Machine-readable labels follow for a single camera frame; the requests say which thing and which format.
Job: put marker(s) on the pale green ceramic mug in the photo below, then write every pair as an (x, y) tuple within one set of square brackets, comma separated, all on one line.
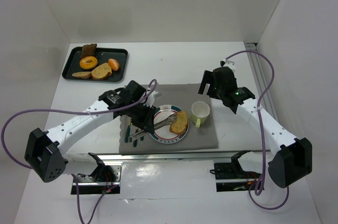
[(199, 113)]

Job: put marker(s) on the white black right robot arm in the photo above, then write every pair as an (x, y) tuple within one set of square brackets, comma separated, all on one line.
[(292, 157)]

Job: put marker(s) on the dark brown bread chunk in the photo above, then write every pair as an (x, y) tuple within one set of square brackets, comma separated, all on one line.
[(88, 50)]

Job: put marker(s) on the orange round bun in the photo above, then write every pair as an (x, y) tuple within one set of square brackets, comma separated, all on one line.
[(114, 64)]

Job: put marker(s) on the gold spoon green handle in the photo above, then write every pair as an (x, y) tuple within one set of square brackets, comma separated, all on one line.
[(127, 138)]

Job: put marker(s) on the black rectangular tray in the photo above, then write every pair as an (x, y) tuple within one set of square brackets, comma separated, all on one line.
[(72, 64)]

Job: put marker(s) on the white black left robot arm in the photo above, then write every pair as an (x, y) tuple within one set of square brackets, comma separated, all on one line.
[(46, 152)]

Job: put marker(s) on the grey cloth placemat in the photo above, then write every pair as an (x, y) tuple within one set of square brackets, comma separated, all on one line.
[(182, 96)]

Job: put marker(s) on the thin brown bread slice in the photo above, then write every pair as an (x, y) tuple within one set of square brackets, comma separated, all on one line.
[(82, 75)]

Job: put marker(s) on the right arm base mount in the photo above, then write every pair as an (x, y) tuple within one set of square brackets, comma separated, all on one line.
[(229, 176)]

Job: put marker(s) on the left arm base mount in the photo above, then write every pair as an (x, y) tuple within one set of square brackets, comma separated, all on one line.
[(95, 176)]

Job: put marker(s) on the white plate teal red rim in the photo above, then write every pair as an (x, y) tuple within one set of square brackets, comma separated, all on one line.
[(163, 135)]

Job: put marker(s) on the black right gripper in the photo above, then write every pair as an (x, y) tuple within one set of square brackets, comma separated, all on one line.
[(208, 82)]

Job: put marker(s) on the aluminium side rail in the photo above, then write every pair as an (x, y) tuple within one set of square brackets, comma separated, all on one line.
[(257, 64)]

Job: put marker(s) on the orange glazed donut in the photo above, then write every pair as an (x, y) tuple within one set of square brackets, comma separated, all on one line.
[(88, 62)]

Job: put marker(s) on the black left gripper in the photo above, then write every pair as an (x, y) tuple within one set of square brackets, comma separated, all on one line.
[(144, 119)]

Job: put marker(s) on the aluminium front rail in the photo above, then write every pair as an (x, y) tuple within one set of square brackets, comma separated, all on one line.
[(109, 159)]

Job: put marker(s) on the gold fork green handle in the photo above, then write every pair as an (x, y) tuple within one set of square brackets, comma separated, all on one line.
[(135, 141)]

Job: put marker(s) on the seeded bread slice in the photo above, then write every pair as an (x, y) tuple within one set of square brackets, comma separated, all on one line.
[(180, 125), (101, 72)]

